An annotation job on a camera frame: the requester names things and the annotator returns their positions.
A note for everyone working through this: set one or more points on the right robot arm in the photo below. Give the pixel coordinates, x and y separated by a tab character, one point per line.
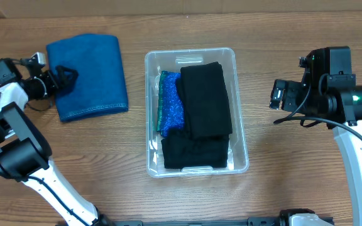
328	93

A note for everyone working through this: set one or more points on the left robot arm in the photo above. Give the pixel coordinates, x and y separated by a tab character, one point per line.
25	154

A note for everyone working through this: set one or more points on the clear plastic container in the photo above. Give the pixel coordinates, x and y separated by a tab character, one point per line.
173	61

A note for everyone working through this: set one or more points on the sparkly blue fabric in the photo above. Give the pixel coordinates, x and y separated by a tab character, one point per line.
170	107

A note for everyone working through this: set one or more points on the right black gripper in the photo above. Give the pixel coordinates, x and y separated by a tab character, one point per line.
287	96

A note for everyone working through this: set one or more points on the black cloth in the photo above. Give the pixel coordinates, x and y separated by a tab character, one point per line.
181	151
203	92

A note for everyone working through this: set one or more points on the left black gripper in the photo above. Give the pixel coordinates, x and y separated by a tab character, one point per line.
53	81

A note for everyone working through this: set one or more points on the teal blue towel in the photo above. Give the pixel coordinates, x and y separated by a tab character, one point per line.
100	87

